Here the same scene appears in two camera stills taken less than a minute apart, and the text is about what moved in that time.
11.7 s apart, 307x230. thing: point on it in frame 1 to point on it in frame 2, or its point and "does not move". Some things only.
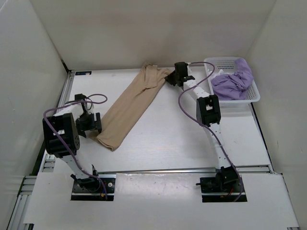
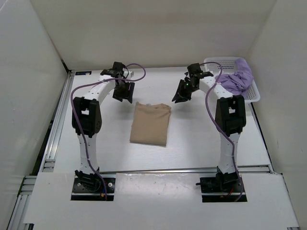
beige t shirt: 129,104 to 150,123
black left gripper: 94,124 to 128,94
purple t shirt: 234,86 does not move
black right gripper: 170,78 to 179,98
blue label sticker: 87,73 does not move
